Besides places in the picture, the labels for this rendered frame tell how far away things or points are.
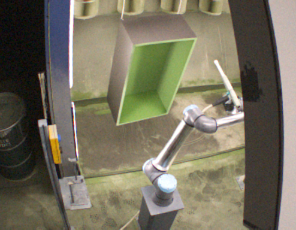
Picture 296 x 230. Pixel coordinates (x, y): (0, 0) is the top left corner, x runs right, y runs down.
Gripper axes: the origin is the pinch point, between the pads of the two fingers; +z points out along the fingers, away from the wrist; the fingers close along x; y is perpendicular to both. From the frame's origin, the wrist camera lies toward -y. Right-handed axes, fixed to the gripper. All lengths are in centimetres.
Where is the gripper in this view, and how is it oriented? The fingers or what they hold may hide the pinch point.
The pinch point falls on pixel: (229, 95)
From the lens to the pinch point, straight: 258.2
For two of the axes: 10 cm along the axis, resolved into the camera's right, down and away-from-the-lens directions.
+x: -2.7, -8.2, 5.0
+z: -3.4, -4.1, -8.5
